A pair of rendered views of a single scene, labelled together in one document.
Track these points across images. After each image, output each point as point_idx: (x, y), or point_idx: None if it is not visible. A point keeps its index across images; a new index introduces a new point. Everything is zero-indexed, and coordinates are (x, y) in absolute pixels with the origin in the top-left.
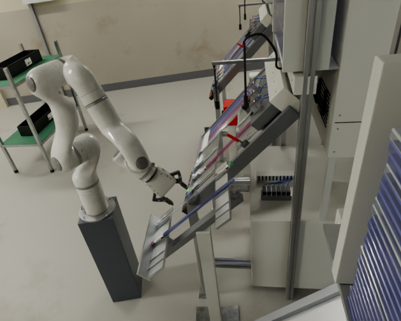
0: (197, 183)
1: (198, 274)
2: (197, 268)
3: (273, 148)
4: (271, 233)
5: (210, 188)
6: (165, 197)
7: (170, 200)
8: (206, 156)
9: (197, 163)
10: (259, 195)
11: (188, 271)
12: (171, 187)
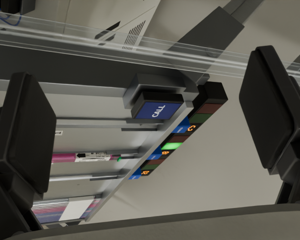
0: (129, 137)
1: (284, 4)
2: (276, 17)
3: (3, 101)
4: None
5: (63, 66)
6: (272, 174)
7: (253, 105)
8: (76, 181)
9: (113, 184)
10: (37, 9)
11: (296, 24)
12: (108, 223)
